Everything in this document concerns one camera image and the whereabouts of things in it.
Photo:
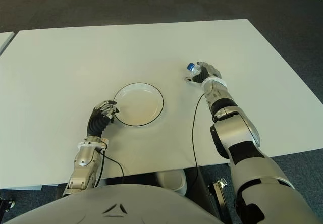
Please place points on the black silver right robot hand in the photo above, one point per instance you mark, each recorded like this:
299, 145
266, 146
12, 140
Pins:
210, 72

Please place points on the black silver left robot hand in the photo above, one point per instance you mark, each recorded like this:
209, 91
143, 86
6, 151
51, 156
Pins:
97, 125

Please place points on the clear blue-capped water bottle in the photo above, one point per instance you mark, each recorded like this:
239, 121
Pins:
194, 69

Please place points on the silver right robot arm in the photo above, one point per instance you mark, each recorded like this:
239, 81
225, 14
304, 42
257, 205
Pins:
234, 130

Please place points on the white black-rimmed plate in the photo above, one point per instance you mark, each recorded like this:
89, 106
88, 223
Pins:
138, 105

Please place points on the grey robot torso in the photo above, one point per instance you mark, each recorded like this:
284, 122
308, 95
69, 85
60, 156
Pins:
113, 203

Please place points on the white robot waist part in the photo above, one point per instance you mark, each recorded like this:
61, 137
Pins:
171, 181

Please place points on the black wheeled stand base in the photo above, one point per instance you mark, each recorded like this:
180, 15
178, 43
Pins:
6, 205

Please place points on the neighbouring white table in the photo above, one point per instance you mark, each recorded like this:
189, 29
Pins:
5, 40

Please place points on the black frame with silver clip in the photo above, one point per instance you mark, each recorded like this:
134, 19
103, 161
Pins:
218, 193

